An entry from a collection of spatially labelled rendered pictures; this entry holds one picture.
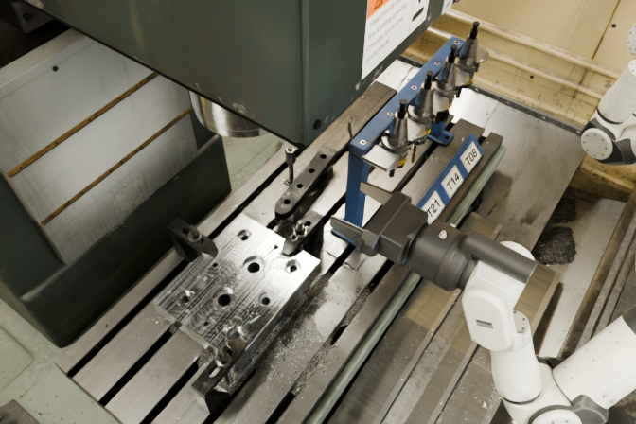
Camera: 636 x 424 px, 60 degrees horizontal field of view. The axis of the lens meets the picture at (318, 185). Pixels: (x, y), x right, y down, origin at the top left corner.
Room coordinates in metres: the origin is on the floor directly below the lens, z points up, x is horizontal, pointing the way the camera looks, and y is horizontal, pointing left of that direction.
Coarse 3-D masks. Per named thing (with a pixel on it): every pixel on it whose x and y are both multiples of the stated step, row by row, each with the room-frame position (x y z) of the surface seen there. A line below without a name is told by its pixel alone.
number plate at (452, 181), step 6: (456, 168) 0.99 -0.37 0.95; (450, 174) 0.97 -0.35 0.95; (456, 174) 0.98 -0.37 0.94; (444, 180) 0.95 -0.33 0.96; (450, 180) 0.96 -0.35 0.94; (456, 180) 0.97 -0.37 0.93; (462, 180) 0.98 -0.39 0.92; (444, 186) 0.93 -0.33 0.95; (450, 186) 0.94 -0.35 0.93; (456, 186) 0.95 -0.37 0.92; (450, 192) 0.93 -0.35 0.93
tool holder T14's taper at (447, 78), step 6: (456, 60) 1.01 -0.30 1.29; (444, 66) 1.00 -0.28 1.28; (450, 66) 0.99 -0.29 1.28; (456, 66) 1.00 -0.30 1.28; (444, 72) 1.00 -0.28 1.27; (450, 72) 0.99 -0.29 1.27; (438, 78) 1.00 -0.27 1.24; (444, 78) 0.99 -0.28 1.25; (450, 78) 0.99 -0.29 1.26; (438, 84) 1.00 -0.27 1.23; (444, 84) 0.99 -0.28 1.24; (450, 84) 0.99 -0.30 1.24
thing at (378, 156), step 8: (368, 152) 0.79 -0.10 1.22; (376, 152) 0.79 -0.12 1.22; (384, 152) 0.79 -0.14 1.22; (392, 152) 0.80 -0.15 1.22; (368, 160) 0.77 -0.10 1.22; (376, 160) 0.77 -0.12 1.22; (384, 160) 0.77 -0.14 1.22; (392, 160) 0.77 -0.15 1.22; (384, 168) 0.75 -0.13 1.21; (392, 168) 0.75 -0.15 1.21
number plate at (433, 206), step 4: (436, 192) 0.91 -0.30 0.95; (432, 196) 0.89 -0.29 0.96; (436, 196) 0.90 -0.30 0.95; (428, 200) 0.88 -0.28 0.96; (432, 200) 0.88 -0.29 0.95; (436, 200) 0.89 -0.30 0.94; (440, 200) 0.90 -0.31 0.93; (424, 204) 0.87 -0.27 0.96; (428, 204) 0.87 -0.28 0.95; (432, 204) 0.87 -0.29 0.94; (436, 204) 0.88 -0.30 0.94; (440, 204) 0.89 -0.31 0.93; (424, 208) 0.86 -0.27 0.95; (428, 208) 0.86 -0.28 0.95; (432, 208) 0.87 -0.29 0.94; (436, 208) 0.87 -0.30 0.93; (440, 208) 0.88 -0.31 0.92; (428, 212) 0.85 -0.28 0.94; (432, 212) 0.86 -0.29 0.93; (436, 212) 0.87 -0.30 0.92; (432, 216) 0.85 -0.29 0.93; (436, 216) 0.86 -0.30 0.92; (428, 220) 0.84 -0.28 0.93; (432, 220) 0.84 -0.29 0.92
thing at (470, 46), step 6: (468, 36) 1.10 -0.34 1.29; (468, 42) 1.09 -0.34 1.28; (474, 42) 1.08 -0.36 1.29; (462, 48) 1.10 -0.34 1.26; (468, 48) 1.08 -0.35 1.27; (474, 48) 1.08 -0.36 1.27; (462, 54) 1.09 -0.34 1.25; (468, 54) 1.08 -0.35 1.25; (474, 54) 1.08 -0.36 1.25; (462, 60) 1.08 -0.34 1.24; (468, 60) 1.08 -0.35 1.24; (474, 60) 1.08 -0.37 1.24
